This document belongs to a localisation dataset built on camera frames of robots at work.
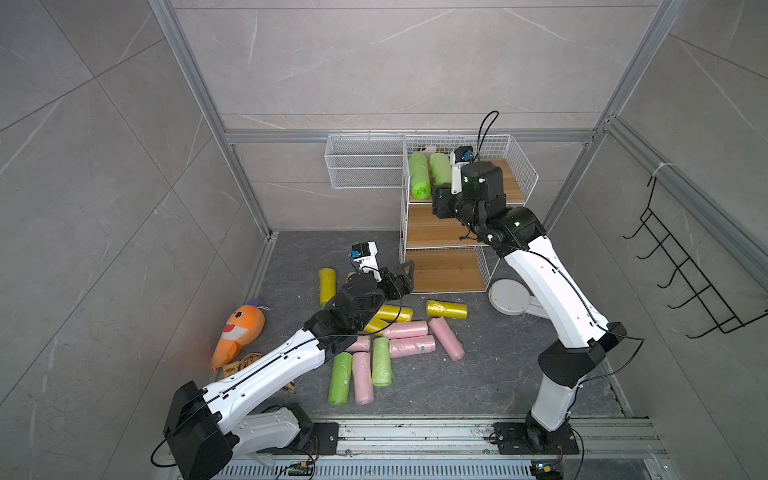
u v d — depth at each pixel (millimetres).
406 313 923
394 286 617
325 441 729
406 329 883
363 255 613
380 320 907
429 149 891
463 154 571
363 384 798
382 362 836
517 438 728
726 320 581
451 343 869
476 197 510
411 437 746
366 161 1009
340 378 804
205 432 376
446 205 613
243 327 838
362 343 856
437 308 927
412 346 856
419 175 698
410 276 657
